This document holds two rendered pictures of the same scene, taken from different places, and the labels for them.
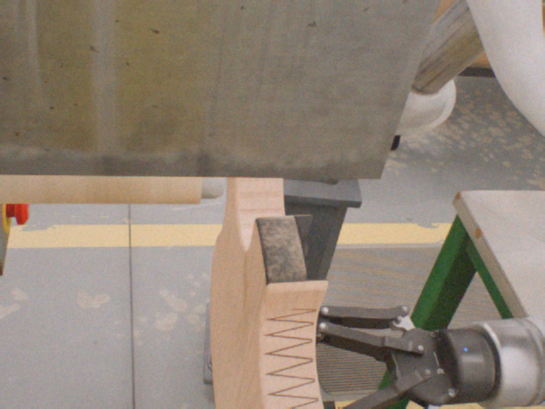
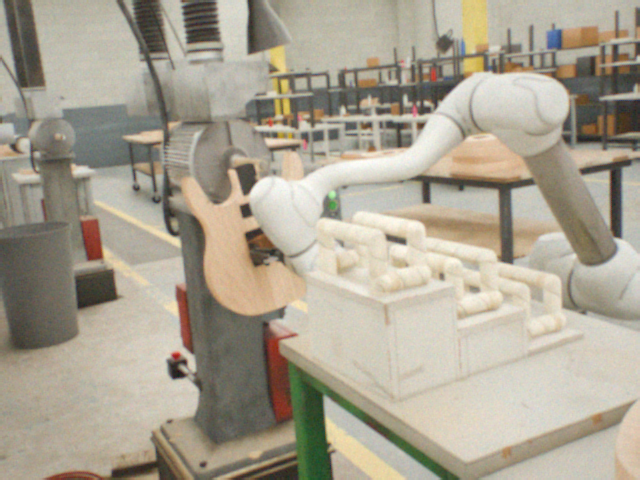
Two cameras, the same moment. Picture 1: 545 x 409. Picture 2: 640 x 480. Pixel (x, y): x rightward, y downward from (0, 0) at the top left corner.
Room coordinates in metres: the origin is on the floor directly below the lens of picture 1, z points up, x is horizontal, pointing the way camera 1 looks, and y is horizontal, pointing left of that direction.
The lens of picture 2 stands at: (0.24, -1.93, 1.45)
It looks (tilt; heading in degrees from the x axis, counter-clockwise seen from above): 11 degrees down; 81
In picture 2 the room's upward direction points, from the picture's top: 5 degrees counter-clockwise
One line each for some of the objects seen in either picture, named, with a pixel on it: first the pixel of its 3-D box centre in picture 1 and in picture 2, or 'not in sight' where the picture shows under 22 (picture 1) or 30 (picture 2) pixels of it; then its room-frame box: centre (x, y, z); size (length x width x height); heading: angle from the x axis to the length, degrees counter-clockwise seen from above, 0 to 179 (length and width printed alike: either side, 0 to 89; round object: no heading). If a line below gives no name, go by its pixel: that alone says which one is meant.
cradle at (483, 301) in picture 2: not in sight; (477, 303); (0.71, -0.73, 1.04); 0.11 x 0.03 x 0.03; 21
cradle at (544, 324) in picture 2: not in sight; (542, 325); (0.86, -0.68, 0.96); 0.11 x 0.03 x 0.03; 21
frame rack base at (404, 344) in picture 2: not in sight; (378, 323); (0.53, -0.70, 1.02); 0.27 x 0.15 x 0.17; 111
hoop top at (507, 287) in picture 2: not in sight; (489, 282); (0.79, -0.60, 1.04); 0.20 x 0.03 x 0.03; 110
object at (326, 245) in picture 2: not in sight; (326, 251); (0.46, -0.64, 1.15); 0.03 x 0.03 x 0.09
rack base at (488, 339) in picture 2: not in sight; (444, 325); (0.67, -0.64, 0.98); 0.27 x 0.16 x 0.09; 111
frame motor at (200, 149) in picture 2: not in sight; (215, 159); (0.30, 0.45, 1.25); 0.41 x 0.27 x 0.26; 108
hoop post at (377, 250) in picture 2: not in sight; (378, 266); (0.52, -0.79, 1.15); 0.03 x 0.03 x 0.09
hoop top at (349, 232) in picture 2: not in sight; (348, 232); (0.49, -0.71, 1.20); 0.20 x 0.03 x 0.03; 110
